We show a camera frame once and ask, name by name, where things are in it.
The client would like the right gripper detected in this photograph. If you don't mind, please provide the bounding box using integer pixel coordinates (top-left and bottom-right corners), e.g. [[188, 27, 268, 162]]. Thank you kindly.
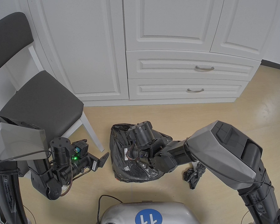
[[122, 145, 152, 165]]

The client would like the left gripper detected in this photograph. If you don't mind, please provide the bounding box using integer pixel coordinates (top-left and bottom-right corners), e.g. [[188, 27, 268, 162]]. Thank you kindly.
[[71, 139, 110, 176]]

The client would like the black plastic bag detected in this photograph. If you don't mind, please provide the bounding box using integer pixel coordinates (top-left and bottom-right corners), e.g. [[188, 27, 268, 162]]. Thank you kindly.
[[110, 123, 173, 183]]

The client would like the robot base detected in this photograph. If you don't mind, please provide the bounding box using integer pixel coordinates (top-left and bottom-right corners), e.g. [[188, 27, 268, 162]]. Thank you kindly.
[[100, 201, 199, 224]]

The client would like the crumpled black plastic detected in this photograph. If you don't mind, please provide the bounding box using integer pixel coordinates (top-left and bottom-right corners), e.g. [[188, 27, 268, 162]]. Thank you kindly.
[[182, 165, 206, 190]]

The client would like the grey and white chair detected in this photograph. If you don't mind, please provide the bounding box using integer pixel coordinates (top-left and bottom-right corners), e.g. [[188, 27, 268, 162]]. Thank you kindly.
[[0, 12, 105, 179]]

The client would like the white wardrobe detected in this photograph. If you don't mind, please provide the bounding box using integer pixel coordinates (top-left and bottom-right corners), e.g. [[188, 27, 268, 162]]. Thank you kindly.
[[24, 0, 280, 107]]

